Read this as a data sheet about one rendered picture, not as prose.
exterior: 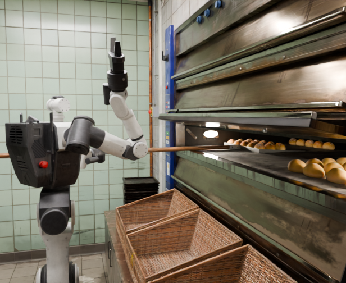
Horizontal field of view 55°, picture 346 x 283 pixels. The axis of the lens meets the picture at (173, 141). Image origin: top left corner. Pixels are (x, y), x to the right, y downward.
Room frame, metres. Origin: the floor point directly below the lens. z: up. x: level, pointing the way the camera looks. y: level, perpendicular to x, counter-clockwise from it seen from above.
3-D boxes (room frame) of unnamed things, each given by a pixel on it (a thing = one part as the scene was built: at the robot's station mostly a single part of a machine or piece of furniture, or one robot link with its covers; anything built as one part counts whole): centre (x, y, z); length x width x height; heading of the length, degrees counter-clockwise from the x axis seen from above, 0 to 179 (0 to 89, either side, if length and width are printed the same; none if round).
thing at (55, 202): (1.55, 0.55, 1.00); 0.28 x 0.13 x 0.18; 16
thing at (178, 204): (2.29, 0.14, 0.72); 0.56 x 0.49 x 0.28; 16
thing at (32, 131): (1.58, 0.59, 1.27); 0.34 x 0.30 x 0.36; 51
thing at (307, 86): (1.82, -0.28, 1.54); 1.79 x 0.11 x 0.19; 16
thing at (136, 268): (1.72, -0.02, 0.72); 0.56 x 0.49 x 0.28; 17
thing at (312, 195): (1.82, -0.30, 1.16); 1.80 x 0.06 x 0.04; 16
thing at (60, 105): (1.62, 0.55, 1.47); 0.10 x 0.07 x 0.09; 51
